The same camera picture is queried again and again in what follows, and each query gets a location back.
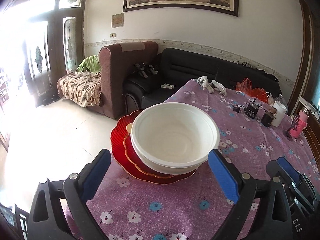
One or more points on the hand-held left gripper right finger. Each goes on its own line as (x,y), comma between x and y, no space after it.
(223,177)

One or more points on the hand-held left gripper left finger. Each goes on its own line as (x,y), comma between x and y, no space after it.
(96,175)

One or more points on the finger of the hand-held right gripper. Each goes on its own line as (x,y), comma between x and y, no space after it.
(288,167)
(298,220)

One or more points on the red plate with gold rim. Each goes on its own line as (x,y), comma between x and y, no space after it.
(130,152)

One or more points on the red plate with gold print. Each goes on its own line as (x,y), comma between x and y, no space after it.
(118,140)

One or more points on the pink thermos bottle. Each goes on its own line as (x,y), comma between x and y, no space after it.
(301,125)

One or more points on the black phone stand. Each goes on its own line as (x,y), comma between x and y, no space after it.
(295,122)

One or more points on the black motor with brown gear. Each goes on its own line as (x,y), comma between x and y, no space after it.
(267,118)

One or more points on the white plastic jar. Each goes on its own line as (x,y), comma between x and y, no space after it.
(280,115)

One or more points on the purple floral tablecloth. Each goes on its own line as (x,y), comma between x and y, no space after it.
(175,205)

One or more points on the black round motor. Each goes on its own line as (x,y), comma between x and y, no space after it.
(251,112)

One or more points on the clear plastic bag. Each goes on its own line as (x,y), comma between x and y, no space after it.
(281,98)

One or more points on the black power adapter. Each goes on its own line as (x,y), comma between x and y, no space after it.
(236,109)

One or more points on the red plastic bag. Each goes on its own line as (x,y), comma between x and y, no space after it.
(260,95)

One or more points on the dark shoes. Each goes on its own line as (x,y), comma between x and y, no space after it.
(50,100)

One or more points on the dark wooden chair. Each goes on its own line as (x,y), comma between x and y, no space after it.
(20,220)

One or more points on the leaf patterned blanket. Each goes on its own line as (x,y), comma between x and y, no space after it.
(80,87)

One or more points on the brown armchair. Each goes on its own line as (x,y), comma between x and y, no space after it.
(112,80)

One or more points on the white paper strips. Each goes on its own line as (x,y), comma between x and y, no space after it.
(168,86)

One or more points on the green cloth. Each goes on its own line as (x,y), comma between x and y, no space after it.
(90,63)

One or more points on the brown framed window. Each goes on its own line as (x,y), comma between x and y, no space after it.
(307,55)

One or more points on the black sofa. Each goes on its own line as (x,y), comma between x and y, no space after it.
(187,65)

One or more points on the brown glass door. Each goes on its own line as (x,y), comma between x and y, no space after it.
(75,42)

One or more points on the wall switch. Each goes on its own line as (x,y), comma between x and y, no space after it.
(113,35)

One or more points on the small wall plaque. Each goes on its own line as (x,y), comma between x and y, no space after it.
(117,20)

